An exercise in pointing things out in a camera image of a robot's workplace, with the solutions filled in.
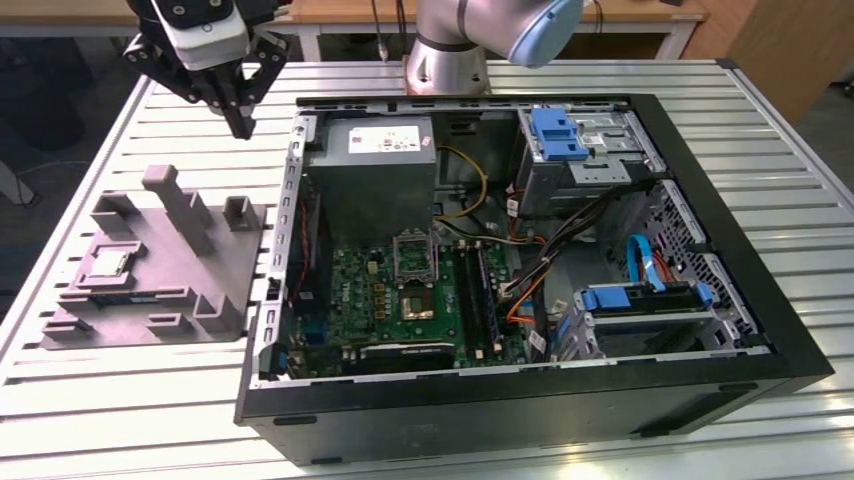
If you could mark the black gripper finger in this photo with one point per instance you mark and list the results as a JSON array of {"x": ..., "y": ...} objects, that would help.
[
  {"x": 267, "y": 65},
  {"x": 181, "y": 82}
]

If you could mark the silver CPU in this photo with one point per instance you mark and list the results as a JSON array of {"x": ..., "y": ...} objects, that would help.
[{"x": 110, "y": 264}]

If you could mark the thin metal locking lever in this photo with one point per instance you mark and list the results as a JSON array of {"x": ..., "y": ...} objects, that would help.
[{"x": 437, "y": 250}]

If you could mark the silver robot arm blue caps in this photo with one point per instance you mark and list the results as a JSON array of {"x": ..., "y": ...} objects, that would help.
[{"x": 441, "y": 65}]

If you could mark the CPU socket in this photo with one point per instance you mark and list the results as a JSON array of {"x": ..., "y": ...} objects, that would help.
[{"x": 419, "y": 305}]

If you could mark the grey power supply unit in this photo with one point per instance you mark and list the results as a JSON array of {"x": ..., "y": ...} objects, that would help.
[{"x": 374, "y": 195}]

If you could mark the grey parts rack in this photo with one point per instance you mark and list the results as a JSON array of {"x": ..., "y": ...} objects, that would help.
[{"x": 167, "y": 280}]

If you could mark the green motherboard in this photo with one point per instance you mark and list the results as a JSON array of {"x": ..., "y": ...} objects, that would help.
[{"x": 354, "y": 270}]

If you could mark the RAM stick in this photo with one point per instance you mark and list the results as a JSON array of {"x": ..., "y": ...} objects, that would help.
[{"x": 127, "y": 298}]

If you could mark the blue plastic bay latch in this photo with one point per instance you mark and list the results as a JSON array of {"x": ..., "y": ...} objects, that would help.
[{"x": 557, "y": 135}]

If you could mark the blue board connector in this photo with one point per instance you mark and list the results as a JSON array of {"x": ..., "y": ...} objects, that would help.
[{"x": 317, "y": 332}]

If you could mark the grey metal disk bay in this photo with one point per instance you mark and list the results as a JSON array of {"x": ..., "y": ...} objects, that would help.
[
  {"x": 728, "y": 325},
  {"x": 601, "y": 175}
]

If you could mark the black RAM slot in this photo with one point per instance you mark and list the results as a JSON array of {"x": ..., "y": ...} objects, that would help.
[
  {"x": 476, "y": 300},
  {"x": 485, "y": 300},
  {"x": 468, "y": 300}
]

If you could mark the wooden desk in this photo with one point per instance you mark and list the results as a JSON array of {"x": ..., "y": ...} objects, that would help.
[{"x": 634, "y": 12}]

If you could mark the graphics card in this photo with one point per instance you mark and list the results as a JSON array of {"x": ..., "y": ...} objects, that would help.
[{"x": 407, "y": 352}]

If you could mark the hard disk in blue carrier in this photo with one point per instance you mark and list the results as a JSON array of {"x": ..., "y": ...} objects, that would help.
[{"x": 608, "y": 300}]

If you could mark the black PC case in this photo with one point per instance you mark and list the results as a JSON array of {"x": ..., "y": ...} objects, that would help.
[{"x": 468, "y": 425}]

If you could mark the wooden cabinet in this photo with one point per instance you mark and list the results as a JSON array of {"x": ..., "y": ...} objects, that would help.
[{"x": 788, "y": 50}]

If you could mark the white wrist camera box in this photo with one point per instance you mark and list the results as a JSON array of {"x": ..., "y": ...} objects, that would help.
[{"x": 207, "y": 45}]

